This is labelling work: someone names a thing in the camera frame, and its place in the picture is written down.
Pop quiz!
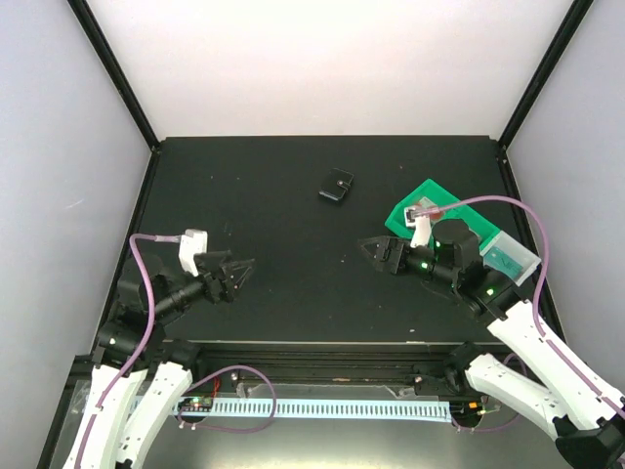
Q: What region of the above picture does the black leather card holder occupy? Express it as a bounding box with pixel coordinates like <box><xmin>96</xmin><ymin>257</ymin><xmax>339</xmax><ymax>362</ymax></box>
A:
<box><xmin>318</xmin><ymin>168</ymin><xmax>354</xmax><ymax>203</ymax></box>

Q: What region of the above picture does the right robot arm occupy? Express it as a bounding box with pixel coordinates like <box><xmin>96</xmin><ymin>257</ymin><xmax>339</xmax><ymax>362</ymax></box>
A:
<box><xmin>358</xmin><ymin>219</ymin><xmax>624</xmax><ymax>468</ymax></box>

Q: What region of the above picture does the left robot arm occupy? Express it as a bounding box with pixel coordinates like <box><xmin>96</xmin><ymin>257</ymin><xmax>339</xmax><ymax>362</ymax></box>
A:
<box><xmin>64</xmin><ymin>251</ymin><xmax>255</xmax><ymax>468</ymax></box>

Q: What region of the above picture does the red dotted card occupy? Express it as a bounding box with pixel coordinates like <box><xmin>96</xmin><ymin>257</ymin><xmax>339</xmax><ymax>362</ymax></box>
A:
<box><xmin>410</xmin><ymin>196</ymin><xmax>441</xmax><ymax>217</ymax></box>

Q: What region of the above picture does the teal VIP card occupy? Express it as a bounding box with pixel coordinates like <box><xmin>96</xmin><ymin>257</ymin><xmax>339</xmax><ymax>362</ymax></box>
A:
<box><xmin>483</xmin><ymin>246</ymin><xmax>521</xmax><ymax>279</ymax></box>

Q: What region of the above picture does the green divided bin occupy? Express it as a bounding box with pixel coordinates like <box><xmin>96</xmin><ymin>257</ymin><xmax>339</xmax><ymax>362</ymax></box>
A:
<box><xmin>385</xmin><ymin>179</ymin><xmax>501</xmax><ymax>247</ymax></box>

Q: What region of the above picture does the clear plastic bin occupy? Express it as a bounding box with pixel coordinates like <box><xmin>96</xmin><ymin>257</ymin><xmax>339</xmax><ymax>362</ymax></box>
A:
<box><xmin>480</xmin><ymin>231</ymin><xmax>542</xmax><ymax>286</ymax></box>

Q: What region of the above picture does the small circuit board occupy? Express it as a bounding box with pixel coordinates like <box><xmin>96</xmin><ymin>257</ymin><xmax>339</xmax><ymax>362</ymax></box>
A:
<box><xmin>180</xmin><ymin>397</ymin><xmax>213</xmax><ymax>412</ymax></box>

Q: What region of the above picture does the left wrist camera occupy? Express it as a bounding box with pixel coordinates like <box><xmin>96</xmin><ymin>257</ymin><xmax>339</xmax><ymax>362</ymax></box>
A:
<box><xmin>178</xmin><ymin>229</ymin><xmax>208</xmax><ymax>277</ymax></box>

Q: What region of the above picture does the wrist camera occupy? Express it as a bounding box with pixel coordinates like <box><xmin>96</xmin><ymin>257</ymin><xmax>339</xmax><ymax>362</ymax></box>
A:
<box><xmin>178</xmin><ymin>229</ymin><xmax>208</xmax><ymax>277</ymax></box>
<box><xmin>404</xmin><ymin>205</ymin><xmax>432</xmax><ymax>248</ymax></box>

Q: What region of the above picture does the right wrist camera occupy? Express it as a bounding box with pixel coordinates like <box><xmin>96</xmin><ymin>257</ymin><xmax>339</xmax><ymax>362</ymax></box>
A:
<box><xmin>404</xmin><ymin>205</ymin><xmax>432</xmax><ymax>248</ymax></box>

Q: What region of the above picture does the black aluminium rail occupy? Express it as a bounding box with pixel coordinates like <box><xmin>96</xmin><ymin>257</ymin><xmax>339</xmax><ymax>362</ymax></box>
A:
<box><xmin>202</xmin><ymin>342</ymin><xmax>459</xmax><ymax>385</ymax></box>

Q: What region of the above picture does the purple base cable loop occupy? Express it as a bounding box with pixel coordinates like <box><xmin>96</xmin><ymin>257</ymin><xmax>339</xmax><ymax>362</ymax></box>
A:
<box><xmin>176</xmin><ymin>364</ymin><xmax>277</xmax><ymax>434</ymax></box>

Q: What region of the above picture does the white slotted cable duct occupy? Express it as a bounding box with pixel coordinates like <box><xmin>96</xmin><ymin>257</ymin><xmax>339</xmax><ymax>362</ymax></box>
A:
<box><xmin>169</xmin><ymin>398</ymin><xmax>452</xmax><ymax>423</ymax></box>

